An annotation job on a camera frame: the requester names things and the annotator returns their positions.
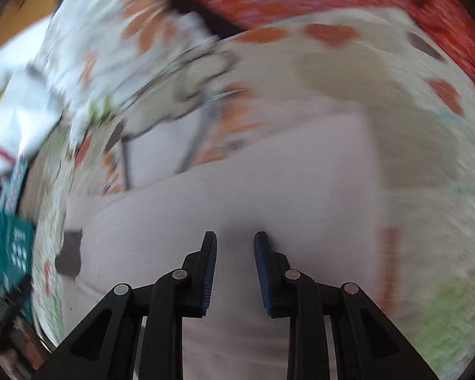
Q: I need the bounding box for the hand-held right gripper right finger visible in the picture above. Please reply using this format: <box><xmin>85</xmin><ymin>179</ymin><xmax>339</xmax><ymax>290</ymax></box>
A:
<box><xmin>254</xmin><ymin>231</ymin><xmax>440</xmax><ymax>380</ymax></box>

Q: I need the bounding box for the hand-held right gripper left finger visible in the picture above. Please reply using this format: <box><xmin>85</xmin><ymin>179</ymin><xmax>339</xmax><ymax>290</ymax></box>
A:
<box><xmin>31</xmin><ymin>231</ymin><xmax>218</xmax><ymax>380</ymax></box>

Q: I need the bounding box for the light pink small garment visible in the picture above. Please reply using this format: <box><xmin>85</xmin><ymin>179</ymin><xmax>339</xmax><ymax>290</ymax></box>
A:
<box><xmin>63</xmin><ymin>114</ymin><xmax>385</xmax><ymax>380</ymax></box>

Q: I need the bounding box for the white plastic bag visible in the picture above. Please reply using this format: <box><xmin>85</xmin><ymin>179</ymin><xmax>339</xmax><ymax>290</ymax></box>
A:
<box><xmin>0</xmin><ymin>18</ymin><xmax>64</xmax><ymax>175</ymax></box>

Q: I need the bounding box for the floral printed bedsheet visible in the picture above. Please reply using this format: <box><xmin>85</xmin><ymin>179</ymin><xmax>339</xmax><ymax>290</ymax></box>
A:
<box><xmin>20</xmin><ymin>0</ymin><xmax>475</xmax><ymax>380</ymax></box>

